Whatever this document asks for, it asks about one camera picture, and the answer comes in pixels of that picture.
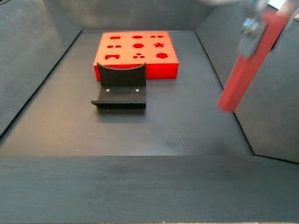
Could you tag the black curved holder stand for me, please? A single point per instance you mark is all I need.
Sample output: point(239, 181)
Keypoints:
point(121, 87)

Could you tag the red shape-sorting board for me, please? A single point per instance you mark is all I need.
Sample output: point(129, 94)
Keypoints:
point(130, 48)

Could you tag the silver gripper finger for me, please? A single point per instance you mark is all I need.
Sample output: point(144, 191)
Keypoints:
point(252, 27)

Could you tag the red hexagonal peg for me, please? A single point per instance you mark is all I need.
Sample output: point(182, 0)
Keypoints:
point(245, 67)

